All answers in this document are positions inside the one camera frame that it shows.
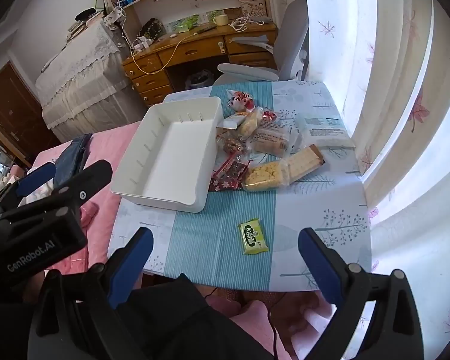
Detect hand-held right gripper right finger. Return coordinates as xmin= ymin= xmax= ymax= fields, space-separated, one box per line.
xmin=298 ymin=227 xmax=424 ymax=360

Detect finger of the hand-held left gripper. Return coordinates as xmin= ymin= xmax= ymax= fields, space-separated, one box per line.
xmin=50 ymin=159 xmax=114 ymax=216
xmin=0 ymin=164 xmax=58 ymax=211

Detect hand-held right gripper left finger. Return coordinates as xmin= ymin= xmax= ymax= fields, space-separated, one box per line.
xmin=28 ymin=227 xmax=154 ymax=360

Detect green snack packet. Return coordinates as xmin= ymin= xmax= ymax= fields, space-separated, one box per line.
xmin=239 ymin=218 xmax=271 ymax=256

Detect white plastic storage bin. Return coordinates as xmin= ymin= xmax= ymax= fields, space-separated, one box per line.
xmin=110 ymin=96 xmax=224 ymax=214

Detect yellow crumb cake packet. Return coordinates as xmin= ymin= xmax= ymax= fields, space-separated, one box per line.
xmin=242 ymin=159 xmax=289 ymax=193

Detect brown biscuit packet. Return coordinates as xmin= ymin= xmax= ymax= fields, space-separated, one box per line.
xmin=283 ymin=144 xmax=325 ymax=184

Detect dark red floral snack packet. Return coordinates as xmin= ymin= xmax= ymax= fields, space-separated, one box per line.
xmin=209 ymin=156 xmax=254 ymax=193

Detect clear blue label packet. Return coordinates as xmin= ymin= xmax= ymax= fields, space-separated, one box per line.
xmin=304 ymin=114 xmax=357 ymax=149

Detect clear wafer packet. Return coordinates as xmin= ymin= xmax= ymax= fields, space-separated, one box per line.
xmin=247 ymin=118 xmax=297 ymax=156

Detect red-edged nut snack packet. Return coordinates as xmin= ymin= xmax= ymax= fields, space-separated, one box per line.
xmin=215 ymin=127 xmax=248 ymax=156

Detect white yellow bar packet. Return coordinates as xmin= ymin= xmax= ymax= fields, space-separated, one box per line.
xmin=222 ymin=114 xmax=250 ymax=130

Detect bread roll packet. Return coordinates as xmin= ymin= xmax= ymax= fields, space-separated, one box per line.
xmin=236 ymin=107 xmax=265 ymax=139

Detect red candy packet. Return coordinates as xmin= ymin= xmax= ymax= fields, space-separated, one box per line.
xmin=260 ymin=107 xmax=282 ymax=122

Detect red white snack packet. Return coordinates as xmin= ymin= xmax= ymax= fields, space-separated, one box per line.
xmin=225 ymin=89 xmax=257 ymax=115

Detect blue jeans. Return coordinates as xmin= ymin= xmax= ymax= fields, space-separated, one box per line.
xmin=54 ymin=133 xmax=92 ymax=188

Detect pink towel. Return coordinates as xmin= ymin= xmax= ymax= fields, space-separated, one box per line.
xmin=79 ymin=200 xmax=100 ymax=229

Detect pink bed blanket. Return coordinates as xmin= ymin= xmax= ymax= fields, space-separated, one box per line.
xmin=30 ymin=122 xmax=342 ymax=360

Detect brown wooden door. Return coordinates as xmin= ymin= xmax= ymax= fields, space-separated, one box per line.
xmin=0 ymin=62 xmax=61 ymax=166

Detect cream lace furniture cover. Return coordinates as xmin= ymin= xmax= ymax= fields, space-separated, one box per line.
xmin=35 ymin=19 xmax=147 ymax=143

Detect trash bin with bag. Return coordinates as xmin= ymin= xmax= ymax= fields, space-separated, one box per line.
xmin=184 ymin=70 xmax=215 ymax=91

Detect stack of books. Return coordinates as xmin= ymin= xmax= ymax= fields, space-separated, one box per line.
xmin=65 ymin=17 xmax=102 ymax=38

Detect dark patterned pouch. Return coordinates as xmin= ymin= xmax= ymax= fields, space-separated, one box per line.
xmin=139 ymin=18 xmax=166 ymax=41

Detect wooden desk with drawers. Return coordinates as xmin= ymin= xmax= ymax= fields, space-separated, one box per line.
xmin=122 ymin=22 xmax=278 ymax=107

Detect hanging fabric bag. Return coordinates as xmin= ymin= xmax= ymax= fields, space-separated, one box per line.
xmin=103 ymin=5 xmax=126 ymax=31

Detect green picture cards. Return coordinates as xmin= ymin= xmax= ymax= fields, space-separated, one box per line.
xmin=165 ymin=15 xmax=200 ymax=34

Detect white leaf print curtain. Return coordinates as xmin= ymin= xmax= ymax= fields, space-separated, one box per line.
xmin=302 ymin=0 xmax=450 ymax=360

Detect grey office chair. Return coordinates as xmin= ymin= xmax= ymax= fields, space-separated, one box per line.
xmin=212 ymin=0 xmax=310 ymax=87

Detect printed cardboard box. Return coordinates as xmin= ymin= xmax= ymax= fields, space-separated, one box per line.
xmin=241 ymin=0 xmax=267 ymax=19

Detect black cable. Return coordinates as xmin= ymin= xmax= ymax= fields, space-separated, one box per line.
xmin=202 ymin=287 xmax=282 ymax=360

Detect yellow cable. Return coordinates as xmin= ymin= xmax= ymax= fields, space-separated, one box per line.
xmin=131 ymin=32 xmax=199 ymax=76

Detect white corded device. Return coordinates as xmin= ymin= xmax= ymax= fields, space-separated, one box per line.
xmin=229 ymin=17 xmax=271 ymax=32

